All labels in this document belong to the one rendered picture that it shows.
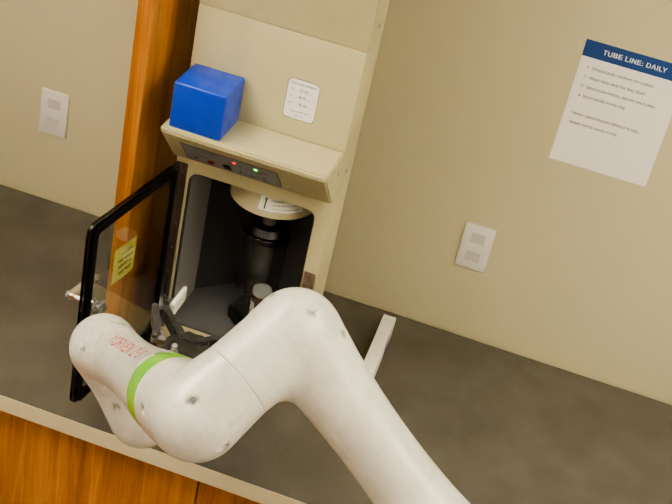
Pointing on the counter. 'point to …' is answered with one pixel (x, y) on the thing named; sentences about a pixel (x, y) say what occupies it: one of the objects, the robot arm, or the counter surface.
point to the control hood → (271, 156)
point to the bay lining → (225, 239)
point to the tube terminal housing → (247, 52)
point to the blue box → (206, 101)
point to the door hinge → (173, 230)
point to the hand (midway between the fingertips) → (216, 306)
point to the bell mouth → (263, 205)
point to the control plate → (231, 165)
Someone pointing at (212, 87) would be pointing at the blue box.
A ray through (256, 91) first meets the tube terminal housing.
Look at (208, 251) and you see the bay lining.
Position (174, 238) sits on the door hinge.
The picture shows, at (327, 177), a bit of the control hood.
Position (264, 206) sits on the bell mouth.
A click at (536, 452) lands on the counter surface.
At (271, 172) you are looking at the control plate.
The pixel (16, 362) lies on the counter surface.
